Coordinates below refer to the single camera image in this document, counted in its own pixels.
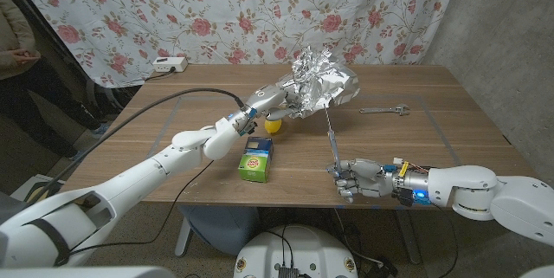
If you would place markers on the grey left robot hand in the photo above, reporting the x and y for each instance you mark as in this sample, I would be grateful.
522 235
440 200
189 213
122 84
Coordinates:
268 98

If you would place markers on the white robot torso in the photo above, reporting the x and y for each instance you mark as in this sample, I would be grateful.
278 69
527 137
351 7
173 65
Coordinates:
298 247

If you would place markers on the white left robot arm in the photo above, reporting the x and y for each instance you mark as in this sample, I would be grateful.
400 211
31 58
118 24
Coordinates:
130 182

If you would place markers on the person in beige jacket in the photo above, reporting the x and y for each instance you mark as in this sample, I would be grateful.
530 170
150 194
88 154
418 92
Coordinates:
13 31

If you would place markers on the floral backdrop cloth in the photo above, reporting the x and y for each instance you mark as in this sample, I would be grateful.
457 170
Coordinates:
173 9

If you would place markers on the black power adapter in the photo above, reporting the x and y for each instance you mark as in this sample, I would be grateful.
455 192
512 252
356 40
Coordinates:
383 270

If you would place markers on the white power strip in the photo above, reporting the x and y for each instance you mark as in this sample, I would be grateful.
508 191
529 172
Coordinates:
169 64

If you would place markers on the green blue sponge package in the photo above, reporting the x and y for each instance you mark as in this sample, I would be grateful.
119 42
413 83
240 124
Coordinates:
255 159

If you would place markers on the grey blue stool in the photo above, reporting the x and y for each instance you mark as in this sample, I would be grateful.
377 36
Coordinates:
220 226

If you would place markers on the large aluminum foil sheet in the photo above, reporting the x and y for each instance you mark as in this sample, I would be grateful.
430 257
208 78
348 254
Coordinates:
320 81

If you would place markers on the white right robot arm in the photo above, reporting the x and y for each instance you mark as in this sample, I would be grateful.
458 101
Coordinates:
497 195

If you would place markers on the white robot body panel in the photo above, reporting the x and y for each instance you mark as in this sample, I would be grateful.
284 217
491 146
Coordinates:
86 273

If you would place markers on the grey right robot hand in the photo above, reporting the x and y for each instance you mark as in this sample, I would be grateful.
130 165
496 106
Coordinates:
368 178

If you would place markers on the yellow lemon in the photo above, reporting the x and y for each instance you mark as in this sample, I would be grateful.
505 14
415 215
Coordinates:
272 126

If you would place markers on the yellow black floor mat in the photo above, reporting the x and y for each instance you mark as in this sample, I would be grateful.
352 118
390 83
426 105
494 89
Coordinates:
41 189

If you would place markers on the silver metal tool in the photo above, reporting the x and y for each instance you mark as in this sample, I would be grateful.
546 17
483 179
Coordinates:
381 110

